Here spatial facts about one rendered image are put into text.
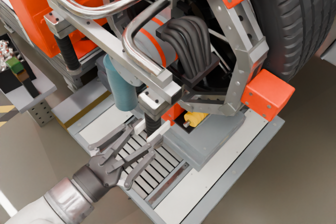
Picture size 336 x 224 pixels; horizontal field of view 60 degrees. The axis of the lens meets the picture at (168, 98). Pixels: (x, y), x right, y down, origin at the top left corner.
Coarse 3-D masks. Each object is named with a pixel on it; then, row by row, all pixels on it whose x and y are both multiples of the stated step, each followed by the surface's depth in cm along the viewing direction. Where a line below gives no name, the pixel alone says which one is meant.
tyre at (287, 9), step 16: (256, 0) 61; (272, 0) 58; (288, 0) 58; (304, 0) 61; (320, 0) 65; (128, 16) 105; (272, 16) 61; (288, 16) 59; (304, 16) 62; (320, 16) 67; (272, 32) 63; (288, 32) 61; (304, 32) 65; (320, 32) 71; (272, 48) 66; (288, 48) 63; (304, 48) 68; (272, 64) 69; (288, 64) 67; (288, 80) 73
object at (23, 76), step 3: (24, 69) 105; (12, 72) 105; (21, 72) 105; (24, 72) 105; (15, 75) 104; (18, 75) 104; (21, 75) 105; (24, 75) 106; (27, 75) 107; (18, 78) 105; (21, 78) 106; (24, 78) 107; (21, 81) 107
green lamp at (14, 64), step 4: (8, 60) 101; (12, 60) 101; (16, 60) 101; (8, 64) 100; (12, 64) 100; (16, 64) 101; (20, 64) 102; (12, 68) 100; (16, 68) 102; (20, 68) 103; (16, 72) 103
